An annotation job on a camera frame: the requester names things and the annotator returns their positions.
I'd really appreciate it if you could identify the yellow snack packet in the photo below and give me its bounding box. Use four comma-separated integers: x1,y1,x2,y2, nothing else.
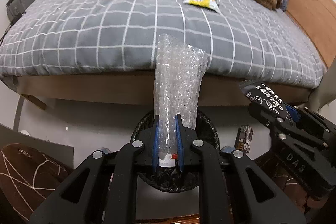
183,0,220,14

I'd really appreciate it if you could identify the black trash bin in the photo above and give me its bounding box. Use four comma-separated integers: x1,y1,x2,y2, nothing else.
130,109,220,192

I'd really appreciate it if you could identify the brown slipper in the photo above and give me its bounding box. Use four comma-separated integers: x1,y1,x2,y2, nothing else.
253,156,315,216
0,144,75,222

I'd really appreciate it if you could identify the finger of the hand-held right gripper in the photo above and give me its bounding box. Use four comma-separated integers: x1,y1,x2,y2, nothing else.
285,105,334,133
248,101,327,151

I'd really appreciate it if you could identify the clear bubble wrap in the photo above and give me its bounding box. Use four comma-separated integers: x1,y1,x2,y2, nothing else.
153,33,208,159

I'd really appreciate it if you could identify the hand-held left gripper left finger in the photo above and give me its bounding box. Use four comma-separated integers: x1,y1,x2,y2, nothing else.
29,114,160,224

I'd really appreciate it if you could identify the dark brown carton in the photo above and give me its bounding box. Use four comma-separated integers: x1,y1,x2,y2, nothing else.
235,125,254,153

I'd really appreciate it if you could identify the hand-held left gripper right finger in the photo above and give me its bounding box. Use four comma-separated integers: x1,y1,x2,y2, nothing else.
175,113,306,224

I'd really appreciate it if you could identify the black wet wipe packet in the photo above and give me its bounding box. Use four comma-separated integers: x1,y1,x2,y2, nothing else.
238,80,293,119

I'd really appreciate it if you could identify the grey checked bed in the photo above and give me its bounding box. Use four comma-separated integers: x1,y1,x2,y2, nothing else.
0,0,328,109

